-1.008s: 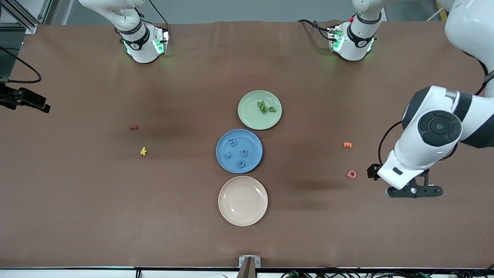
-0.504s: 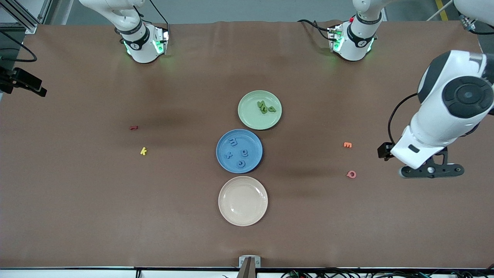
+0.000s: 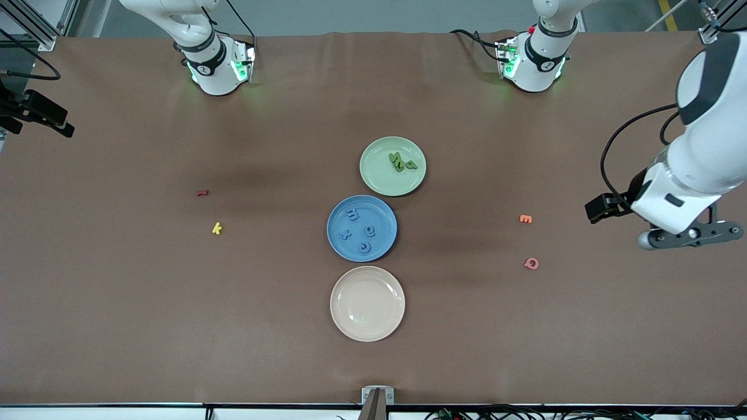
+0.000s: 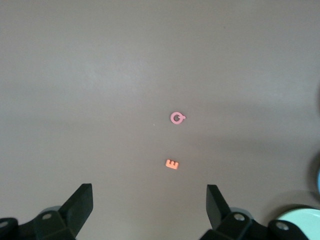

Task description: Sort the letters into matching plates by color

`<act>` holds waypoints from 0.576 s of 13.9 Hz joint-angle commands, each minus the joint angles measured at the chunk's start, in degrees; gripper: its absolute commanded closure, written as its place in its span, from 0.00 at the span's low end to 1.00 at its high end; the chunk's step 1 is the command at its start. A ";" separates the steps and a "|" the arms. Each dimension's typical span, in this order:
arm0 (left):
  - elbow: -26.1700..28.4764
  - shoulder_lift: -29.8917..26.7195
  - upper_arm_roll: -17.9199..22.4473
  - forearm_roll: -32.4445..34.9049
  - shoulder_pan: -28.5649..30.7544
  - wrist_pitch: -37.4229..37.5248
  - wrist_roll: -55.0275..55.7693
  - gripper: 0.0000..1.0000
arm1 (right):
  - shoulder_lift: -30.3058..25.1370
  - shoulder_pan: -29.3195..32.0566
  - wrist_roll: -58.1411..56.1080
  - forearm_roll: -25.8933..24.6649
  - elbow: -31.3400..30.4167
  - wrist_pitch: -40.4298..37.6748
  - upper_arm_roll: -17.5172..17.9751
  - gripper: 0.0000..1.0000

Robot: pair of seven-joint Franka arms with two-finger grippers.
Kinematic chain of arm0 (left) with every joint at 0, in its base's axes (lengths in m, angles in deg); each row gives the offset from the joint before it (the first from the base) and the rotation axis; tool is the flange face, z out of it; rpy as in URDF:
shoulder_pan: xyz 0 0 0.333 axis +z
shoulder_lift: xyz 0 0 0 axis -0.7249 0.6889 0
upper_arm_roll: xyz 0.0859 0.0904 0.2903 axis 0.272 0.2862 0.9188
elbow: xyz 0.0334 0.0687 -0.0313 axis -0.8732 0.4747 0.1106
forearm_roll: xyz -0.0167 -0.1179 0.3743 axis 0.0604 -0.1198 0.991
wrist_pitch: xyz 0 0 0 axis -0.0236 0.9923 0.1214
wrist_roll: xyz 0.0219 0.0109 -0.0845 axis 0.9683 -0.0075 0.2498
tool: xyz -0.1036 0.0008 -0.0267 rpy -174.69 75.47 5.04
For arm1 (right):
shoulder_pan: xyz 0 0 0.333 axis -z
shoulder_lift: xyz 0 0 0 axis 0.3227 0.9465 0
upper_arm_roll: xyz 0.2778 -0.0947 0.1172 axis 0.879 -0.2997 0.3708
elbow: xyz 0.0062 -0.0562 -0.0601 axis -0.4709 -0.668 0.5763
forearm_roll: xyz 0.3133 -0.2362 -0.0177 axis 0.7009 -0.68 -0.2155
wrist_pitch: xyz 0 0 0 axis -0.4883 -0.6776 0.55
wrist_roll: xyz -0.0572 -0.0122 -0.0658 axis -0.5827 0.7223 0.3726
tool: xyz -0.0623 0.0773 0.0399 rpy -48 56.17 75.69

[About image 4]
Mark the green round plate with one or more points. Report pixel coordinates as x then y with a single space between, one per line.
307 220

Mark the blue round plate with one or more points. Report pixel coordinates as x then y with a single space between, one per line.
319 180

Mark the brown table cover sheet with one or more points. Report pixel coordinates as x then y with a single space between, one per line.
100 75

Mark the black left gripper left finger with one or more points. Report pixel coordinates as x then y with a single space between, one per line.
75 217

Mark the orange foam letter E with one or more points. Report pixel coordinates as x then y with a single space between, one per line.
172 165

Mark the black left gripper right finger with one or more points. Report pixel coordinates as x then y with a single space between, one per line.
220 222

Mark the pink foam letter Q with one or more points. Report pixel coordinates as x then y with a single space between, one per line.
172 118

